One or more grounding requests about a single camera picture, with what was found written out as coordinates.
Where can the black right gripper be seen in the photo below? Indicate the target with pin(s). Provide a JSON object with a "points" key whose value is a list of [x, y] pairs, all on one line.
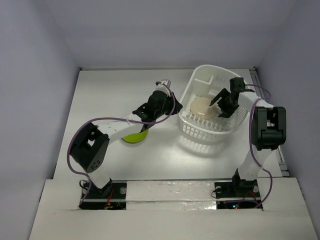
{"points": [[223, 103]]}

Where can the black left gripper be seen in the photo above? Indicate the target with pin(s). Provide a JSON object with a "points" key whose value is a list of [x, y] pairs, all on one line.
{"points": [[177, 107]]}

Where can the cream plate with black mark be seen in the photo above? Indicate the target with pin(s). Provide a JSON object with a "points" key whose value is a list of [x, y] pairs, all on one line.
{"points": [[200, 107]]}

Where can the lime green plate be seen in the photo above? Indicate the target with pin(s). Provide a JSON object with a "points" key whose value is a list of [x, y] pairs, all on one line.
{"points": [[135, 137]]}

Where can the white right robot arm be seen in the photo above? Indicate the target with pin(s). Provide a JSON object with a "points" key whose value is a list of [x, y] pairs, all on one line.
{"points": [[267, 131]]}

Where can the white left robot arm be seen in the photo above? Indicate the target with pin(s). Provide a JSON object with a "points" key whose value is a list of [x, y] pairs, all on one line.
{"points": [[88, 146]]}

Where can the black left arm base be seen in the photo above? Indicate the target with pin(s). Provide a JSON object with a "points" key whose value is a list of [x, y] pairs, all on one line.
{"points": [[114, 200]]}

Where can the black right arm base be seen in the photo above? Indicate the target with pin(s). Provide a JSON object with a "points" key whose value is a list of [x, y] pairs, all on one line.
{"points": [[224, 190]]}

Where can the white plastic dish rack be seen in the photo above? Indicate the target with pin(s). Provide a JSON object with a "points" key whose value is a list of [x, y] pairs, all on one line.
{"points": [[207, 81]]}

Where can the white foam front board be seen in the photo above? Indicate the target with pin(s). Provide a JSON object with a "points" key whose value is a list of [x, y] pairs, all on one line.
{"points": [[58, 218]]}

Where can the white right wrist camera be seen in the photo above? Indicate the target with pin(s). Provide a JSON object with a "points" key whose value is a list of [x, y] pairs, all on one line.
{"points": [[237, 85]]}

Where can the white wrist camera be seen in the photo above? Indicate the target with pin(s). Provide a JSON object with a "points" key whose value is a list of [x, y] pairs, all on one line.
{"points": [[163, 85], [237, 85]]}

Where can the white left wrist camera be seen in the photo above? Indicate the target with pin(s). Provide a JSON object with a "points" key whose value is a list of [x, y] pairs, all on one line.
{"points": [[163, 85]]}

